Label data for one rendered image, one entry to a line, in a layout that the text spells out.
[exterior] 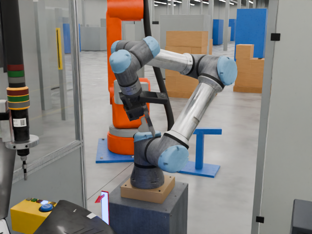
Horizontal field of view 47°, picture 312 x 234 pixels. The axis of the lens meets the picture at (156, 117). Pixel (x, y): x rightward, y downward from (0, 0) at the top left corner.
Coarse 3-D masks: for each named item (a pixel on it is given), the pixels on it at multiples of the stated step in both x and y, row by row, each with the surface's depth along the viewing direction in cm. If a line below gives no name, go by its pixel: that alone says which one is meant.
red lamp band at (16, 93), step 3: (6, 90) 75; (9, 90) 74; (12, 90) 74; (15, 90) 74; (18, 90) 74; (21, 90) 74; (24, 90) 75; (27, 90) 76; (9, 93) 74; (12, 93) 74; (15, 93) 74; (18, 93) 74; (21, 93) 74; (24, 93) 75; (27, 93) 76
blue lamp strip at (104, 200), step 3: (102, 192) 117; (105, 195) 116; (105, 198) 117; (102, 201) 118; (105, 201) 117; (102, 204) 118; (105, 204) 117; (102, 207) 118; (105, 207) 118; (102, 210) 118; (105, 210) 118; (102, 213) 119; (105, 213) 118; (102, 216) 119; (105, 216) 118; (105, 219) 119
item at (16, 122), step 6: (12, 114) 76; (18, 114) 75; (24, 114) 76; (12, 120) 76; (18, 120) 76; (24, 120) 76; (12, 126) 77; (18, 126) 76; (24, 126) 76; (18, 132) 76; (24, 132) 77; (18, 138) 77; (24, 138) 77; (18, 150) 78; (24, 150) 78
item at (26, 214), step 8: (24, 200) 136; (16, 208) 130; (24, 208) 130; (32, 208) 130; (40, 208) 129; (16, 216) 129; (24, 216) 128; (32, 216) 126; (40, 216) 125; (16, 224) 130; (24, 224) 129; (32, 224) 127; (40, 224) 126; (24, 232) 130; (32, 232) 128
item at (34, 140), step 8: (0, 104) 74; (0, 112) 75; (8, 112) 75; (0, 120) 75; (8, 120) 75; (8, 128) 76; (8, 136) 76; (32, 136) 80; (8, 144) 76; (16, 144) 75; (24, 144) 76; (32, 144) 77
